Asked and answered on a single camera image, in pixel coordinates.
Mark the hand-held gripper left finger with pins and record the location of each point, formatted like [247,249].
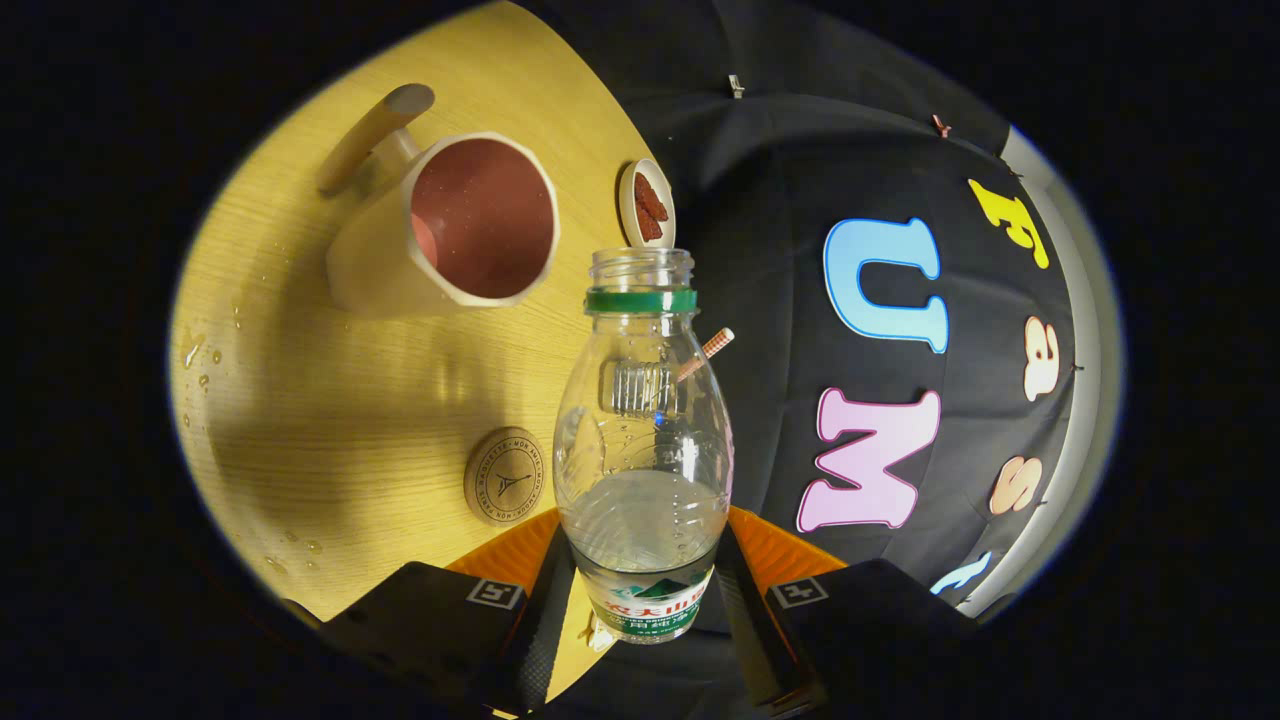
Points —
[540,640]

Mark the red checked paper straw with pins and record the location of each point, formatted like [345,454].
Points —
[715,345]

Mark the reddish brown sausage piece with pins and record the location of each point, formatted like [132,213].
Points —
[646,228]
[650,198]

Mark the white oval plate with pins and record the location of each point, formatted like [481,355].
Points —
[626,200]

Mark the wooden table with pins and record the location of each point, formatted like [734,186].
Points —
[330,420]

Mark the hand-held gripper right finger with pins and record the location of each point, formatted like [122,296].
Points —
[760,650]

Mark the round cork coaster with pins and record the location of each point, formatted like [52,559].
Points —
[505,480]

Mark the copper clip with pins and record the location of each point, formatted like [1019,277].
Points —
[940,125]

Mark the ribbed clear glass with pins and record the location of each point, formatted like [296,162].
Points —
[640,388]

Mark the clear plastic bottle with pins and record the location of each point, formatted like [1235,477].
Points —
[640,530]

